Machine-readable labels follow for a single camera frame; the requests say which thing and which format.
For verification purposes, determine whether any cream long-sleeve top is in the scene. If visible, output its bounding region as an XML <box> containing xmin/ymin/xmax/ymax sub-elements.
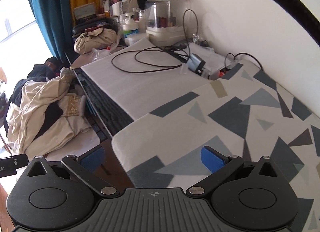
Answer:
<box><xmin>7</xmin><ymin>69</ymin><xmax>91</xmax><ymax>158</ymax></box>

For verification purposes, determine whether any geometric patterned mat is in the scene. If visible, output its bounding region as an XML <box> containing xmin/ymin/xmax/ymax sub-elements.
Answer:
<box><xmin>112</xmin><ymin>60</ymin><xmax>319</xmax><ymax>231</ymax></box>

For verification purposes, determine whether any black garment pile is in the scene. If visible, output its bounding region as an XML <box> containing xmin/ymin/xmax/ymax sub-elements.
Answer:
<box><xmin>3</xmin><ymin>57</ymin><xmax>63</xmax><ymax>136</ymax></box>

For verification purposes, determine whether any white foam sheet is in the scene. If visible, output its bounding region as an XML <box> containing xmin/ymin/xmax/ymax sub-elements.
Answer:
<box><xmin>81</xmin><ymin>38</ymin><xmax>227</xmax><ymax>120</ymax></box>

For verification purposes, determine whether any grey power adapter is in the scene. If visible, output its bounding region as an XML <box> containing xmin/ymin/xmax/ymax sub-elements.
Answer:
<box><xmin>187</xmin><ymin>54</ymin><xmax>206</xmax><ymax>75</ymax></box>

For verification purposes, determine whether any white lotion pump bottle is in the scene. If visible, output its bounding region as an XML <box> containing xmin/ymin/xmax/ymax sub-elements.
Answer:
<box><xmin>121</xmin><ymin>12</ymin><xmax>139</xmax><ymax>45</ymax></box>

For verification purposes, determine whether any clear cosmetic organiser box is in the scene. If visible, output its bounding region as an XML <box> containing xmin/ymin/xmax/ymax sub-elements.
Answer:
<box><xmin>145</xmin><ymin>0</ymin><xmax>187</xmax><ymax>47</ymax></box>

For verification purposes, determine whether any teal curtain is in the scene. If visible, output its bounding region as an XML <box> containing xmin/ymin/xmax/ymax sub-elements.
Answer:
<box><xmin>28</xmin><ymin>0</ymin><xmax>73</xmax><ymax>62</ymax></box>

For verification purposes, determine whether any black coiled cable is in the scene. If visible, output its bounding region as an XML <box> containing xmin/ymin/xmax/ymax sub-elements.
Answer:
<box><xmin>111</xmin><ymin>9</ymin><xmax>200</xmax><ymax>74</ymax></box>

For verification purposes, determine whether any beige drawstring bag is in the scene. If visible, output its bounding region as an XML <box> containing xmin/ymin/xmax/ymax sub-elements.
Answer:
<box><xmin>74</xmin><ymin>28</ymin><xmax>117</xmax><ymax>55</ymax></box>

